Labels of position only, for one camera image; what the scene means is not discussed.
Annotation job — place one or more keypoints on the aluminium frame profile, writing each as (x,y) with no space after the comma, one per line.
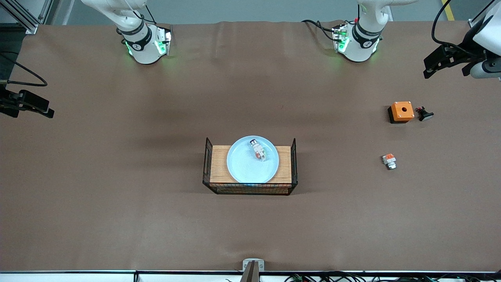
(27,24)
(475,24)

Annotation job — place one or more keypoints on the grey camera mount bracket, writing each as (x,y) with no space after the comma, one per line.
(253,270)

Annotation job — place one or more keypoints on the light blue plate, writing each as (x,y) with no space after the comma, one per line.
(246,168)

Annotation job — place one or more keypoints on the orange button enclosure box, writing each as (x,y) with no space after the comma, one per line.
(399,113)

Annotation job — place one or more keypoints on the white table edge rail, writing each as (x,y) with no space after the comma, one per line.
(58,277)

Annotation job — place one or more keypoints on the small white orange contact block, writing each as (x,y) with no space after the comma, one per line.
(389,160)

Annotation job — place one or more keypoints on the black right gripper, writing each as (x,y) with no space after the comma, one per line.
(8,102)

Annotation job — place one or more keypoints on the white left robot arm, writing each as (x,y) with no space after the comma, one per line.
(362,47)

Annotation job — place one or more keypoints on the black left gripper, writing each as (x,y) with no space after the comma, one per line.
(464,55)

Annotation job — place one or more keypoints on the black push button head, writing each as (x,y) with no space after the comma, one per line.
(424,114)

